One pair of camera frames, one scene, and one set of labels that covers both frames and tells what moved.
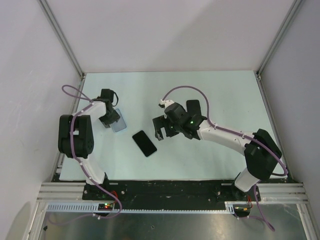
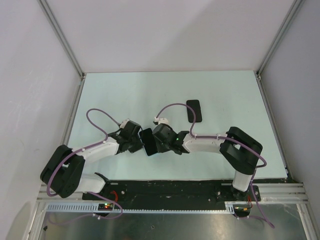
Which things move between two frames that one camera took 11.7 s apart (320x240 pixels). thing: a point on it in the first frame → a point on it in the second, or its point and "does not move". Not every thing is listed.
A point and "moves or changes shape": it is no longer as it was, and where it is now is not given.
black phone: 144,143 moves or changes shape
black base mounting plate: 107,194 does not move
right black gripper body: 175,127 → 162,147
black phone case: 193,107 does not move
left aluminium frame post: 61,37 does not move
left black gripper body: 109,118 → 135,144
